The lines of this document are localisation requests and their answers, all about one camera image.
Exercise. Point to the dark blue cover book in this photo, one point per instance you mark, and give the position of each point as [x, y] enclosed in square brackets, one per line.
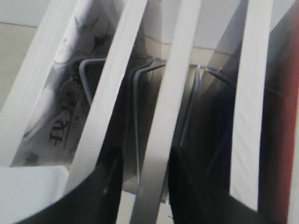
[255, 37]

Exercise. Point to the white wire book rack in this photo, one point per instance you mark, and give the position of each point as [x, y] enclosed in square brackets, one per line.
[132, 79]

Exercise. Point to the dark brown spine book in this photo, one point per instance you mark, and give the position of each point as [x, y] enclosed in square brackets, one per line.
[95, 129]

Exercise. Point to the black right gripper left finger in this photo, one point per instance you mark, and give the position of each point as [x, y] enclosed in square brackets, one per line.
[95, 200]

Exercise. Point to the red spine book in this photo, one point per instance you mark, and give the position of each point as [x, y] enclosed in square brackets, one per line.
[293, 122]

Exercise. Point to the white grey spine book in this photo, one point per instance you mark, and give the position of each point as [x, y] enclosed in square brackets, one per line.
[43, 117]

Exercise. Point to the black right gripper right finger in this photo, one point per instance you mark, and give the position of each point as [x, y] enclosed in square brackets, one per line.
[195, 200]

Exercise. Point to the black spine book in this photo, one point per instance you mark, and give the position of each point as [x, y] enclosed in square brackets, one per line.
[148, 198]

